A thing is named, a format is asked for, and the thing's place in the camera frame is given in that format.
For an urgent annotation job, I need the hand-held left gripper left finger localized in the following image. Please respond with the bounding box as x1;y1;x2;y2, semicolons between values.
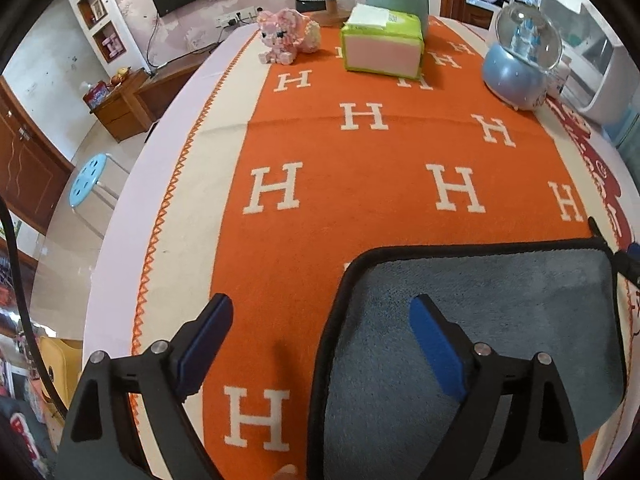
55;294;234;480

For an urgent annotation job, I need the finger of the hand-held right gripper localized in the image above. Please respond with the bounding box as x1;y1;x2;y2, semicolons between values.
614;241;640;290

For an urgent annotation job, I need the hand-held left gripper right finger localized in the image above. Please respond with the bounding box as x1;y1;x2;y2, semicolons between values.
409;294;586;480

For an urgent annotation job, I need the grey towel with black edge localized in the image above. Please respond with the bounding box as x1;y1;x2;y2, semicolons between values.
306;236;628;480

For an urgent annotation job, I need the red printed cloth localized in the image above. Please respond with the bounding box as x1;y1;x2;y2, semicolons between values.
545;94;640;311

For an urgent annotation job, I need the yellow bin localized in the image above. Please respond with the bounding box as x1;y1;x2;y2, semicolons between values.
37;336;84;411

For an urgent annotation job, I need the orange letter-print blanket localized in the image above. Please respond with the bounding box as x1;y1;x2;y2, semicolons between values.
131;10;640;480

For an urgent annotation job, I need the blue round stool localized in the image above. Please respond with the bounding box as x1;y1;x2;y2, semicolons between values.
69;154;131;241

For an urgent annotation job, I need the white countertop appliance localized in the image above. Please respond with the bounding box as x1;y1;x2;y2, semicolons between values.
532;0;640;127

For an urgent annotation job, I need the blue snow globe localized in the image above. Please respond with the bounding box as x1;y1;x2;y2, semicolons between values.
481;2;563;111

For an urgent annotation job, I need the wooden television cabinet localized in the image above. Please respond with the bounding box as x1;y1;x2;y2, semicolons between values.
90;52;213;143

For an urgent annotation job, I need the wooden door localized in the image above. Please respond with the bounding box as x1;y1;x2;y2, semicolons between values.
0;75;76;236

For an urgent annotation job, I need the red box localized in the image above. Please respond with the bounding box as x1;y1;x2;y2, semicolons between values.
84;80;112;110

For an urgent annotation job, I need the green tissue pack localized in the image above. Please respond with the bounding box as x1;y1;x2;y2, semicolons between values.
340;3;426;81

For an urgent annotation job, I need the pink block pig toy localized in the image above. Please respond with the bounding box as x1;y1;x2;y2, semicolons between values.
257;8;322;66

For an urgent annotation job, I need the white power strip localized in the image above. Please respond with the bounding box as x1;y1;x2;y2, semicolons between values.
216;6;264;28

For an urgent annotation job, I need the black cable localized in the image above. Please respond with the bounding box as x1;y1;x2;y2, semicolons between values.
0;195;67;421

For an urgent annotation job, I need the white wall shelf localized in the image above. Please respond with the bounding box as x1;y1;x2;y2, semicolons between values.
65;0;151;75

